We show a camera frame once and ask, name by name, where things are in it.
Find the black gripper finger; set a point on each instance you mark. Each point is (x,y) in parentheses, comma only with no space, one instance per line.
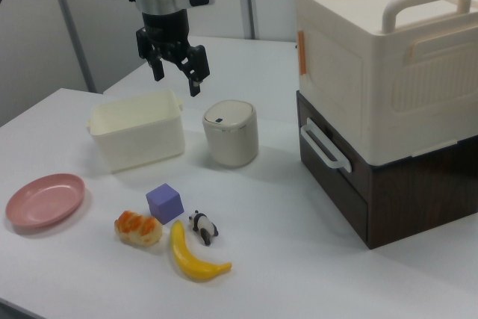
(158,68)
(196,68)

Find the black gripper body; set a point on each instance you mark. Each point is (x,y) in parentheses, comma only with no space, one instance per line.
(164,27)

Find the purple cube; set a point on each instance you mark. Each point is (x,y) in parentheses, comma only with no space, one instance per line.
(164,205)

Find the pink plate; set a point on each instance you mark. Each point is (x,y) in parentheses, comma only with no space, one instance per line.
(45,199)

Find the cream plastic open bin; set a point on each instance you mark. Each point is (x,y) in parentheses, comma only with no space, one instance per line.
(142,136)

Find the cream mini trash can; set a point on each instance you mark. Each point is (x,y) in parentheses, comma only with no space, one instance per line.
(231,136)

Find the small panda figurine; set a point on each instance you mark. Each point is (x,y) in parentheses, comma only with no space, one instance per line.
(203,225)

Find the toy bread with orange glaze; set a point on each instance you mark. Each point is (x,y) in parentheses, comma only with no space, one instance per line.
(138,229)

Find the yellow toy banana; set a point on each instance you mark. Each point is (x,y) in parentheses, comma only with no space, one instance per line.
(186,259)

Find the dark wooden drawer cabinet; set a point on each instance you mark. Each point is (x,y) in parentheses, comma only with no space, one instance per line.
(411,199)

